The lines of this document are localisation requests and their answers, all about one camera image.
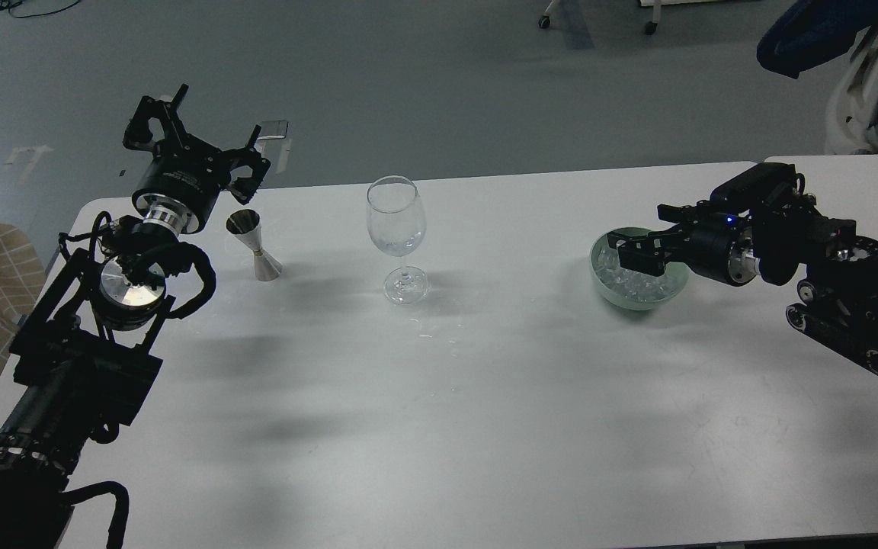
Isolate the white office chair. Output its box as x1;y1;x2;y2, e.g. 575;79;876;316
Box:
756;1;878;154

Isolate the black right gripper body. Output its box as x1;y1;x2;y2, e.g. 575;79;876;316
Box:
662;210;756;286

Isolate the clear wine glass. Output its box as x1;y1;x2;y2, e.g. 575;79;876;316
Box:
366;176;429;305

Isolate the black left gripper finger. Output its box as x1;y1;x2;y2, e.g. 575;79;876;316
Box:
217;124;271;205
122;84;189;157

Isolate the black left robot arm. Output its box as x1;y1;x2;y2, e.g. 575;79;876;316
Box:
0;85;271;548

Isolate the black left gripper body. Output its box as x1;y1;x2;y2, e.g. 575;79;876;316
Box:
132;145;235;234

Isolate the green bowl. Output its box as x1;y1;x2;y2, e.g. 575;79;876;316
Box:
589;233;690;310

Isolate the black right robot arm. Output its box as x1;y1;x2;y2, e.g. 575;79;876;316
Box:
606;162;878;376

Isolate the steel cocktail jigger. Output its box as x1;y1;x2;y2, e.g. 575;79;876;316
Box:
226;209;283;281

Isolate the clear ice cubes pile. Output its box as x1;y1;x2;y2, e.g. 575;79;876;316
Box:
594;246;676;301

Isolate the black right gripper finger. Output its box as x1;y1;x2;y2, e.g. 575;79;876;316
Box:
656;203;714;230
605;234;676;277

